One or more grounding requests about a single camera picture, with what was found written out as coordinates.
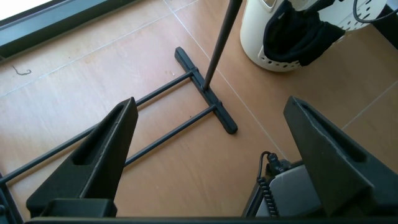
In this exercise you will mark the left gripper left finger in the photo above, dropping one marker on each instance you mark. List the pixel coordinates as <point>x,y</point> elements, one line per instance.
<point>93,174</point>

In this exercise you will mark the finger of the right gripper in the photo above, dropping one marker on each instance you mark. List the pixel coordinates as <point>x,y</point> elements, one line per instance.
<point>320,6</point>

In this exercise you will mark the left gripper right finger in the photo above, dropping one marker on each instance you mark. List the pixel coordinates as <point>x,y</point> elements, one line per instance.
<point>348,180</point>

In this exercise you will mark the black garment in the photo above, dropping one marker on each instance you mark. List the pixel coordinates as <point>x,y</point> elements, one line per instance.
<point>295,40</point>

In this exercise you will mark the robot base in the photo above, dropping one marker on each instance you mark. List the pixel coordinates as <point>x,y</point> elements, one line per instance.
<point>292,189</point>

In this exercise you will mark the white laundry basket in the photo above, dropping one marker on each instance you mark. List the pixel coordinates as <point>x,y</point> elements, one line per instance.
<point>252,37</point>

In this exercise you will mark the black clothes rack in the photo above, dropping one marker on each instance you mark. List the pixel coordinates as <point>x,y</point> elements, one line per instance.
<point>214,99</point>

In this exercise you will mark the dark thread scrap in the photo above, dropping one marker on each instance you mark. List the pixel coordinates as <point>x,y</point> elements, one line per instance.
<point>23,73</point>

